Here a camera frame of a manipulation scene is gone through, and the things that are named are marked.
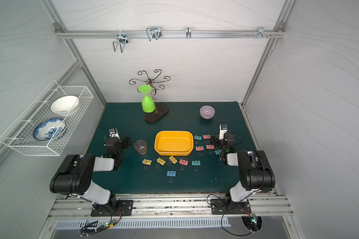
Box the metal loop hook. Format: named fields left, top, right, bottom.
left=146, top=26, right=162, bottom=41

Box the blue binder clip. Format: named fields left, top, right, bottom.
left=167, top=171, right=176, bottom=183

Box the dark metal cup stand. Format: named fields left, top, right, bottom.
left=129, top=69, right=171, bottom=123

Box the metal bracket hook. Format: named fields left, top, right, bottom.
left=247, top=27, right=274, bottom=39

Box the green plastic goblet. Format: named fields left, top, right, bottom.
left=138, top=85, right=156, bottom=113

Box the small brown glass cup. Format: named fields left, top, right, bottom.
left=134, top=139, right=148, bottom=155

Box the aluminium cross rail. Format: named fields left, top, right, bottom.
left=56, top=29, right=286, bottom=40

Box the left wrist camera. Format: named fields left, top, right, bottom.
left=108, top=127, right=120, bottom=139

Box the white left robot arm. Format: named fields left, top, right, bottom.
left=49, top=136, right=131, bottom=205

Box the lilac ceramic bowl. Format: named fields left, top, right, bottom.
left=199, top=105, right=215, bottom=120

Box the yellow plastic storage box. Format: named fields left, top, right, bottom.
left=154, top=130, right=193, bottom=156

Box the blue patterned ceramic plate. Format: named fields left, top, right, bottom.
left=33, top=118, right=66, bottom=141

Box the white ceramic bowl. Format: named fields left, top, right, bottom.
left=50, top=96, right=80, bottom=117

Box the metal double hook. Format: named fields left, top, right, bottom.
left=112, top=32, right=129, bottom=53

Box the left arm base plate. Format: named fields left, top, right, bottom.
left=90, top=200, right=134, bottom=217

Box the pink binder clip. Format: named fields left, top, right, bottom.
left=195, top=146, right=204, bottom=156
left=180, top=159, right=188, bottom=170
left=202, top=134, right=211, bottom=143
left=206, top=144, right=214, bottom=154

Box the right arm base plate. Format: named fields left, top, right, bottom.
left=208, top=198, right=251, bottom=215

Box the white wire wall basket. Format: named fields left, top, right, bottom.
left=0, top=81, right=94, bottom=156

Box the small metal hook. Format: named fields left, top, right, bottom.
left=185, top=26, right=191, bottom=39

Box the yellow binder clip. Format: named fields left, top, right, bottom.
left=142, top=159, right=152, bottom=170
left=167, top=156, right=178, bottom=166
left=156, top=158, right=166, bottom=169

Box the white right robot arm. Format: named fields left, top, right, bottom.
left=211, top=131, right=276, bottom=203

